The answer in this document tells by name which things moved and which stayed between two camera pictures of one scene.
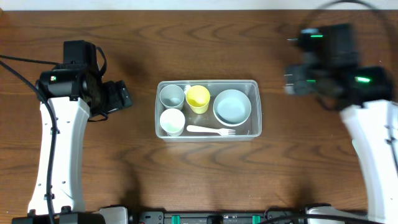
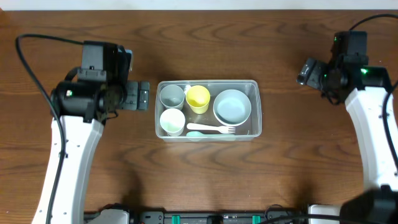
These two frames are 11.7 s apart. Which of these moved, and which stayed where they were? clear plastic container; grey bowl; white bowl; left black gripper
Moved: left black gripper
Stayed: white bowl; grey bowl; clear plastic container
